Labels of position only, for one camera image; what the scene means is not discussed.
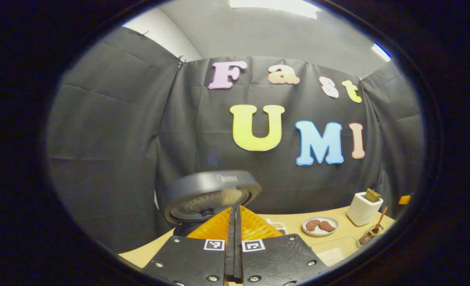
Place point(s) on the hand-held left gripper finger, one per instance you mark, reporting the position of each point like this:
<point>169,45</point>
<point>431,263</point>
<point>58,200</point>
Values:
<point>238,254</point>
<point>229,254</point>

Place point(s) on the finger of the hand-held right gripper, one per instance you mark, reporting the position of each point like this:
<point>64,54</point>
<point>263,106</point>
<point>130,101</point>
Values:
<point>405,199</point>

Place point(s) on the grey rice cooker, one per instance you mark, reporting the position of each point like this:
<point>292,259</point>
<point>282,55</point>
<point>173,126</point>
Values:
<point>203,186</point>

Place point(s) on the brown toast slice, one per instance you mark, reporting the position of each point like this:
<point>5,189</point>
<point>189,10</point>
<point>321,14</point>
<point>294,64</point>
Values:
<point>372,195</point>

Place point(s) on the white toaster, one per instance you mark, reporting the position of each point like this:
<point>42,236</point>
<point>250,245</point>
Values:
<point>362,210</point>

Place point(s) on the white divided bean dish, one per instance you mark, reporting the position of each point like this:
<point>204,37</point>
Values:
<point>276,226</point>

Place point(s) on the red meat piece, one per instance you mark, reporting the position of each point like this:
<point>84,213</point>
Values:
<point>312,225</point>
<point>327,227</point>

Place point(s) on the clear glass tray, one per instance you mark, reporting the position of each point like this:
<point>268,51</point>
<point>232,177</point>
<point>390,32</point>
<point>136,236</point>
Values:
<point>338,244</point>

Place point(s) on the white round plate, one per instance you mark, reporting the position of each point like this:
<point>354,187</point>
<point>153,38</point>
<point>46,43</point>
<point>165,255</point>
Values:
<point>320,233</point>

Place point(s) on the small ceiling light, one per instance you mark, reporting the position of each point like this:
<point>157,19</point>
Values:
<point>381,51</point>

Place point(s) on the black backdrop cloth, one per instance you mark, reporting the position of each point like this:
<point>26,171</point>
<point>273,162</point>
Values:
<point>111,159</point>

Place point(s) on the large ceiling light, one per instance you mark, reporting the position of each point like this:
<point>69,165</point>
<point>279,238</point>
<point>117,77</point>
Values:
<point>274,6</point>

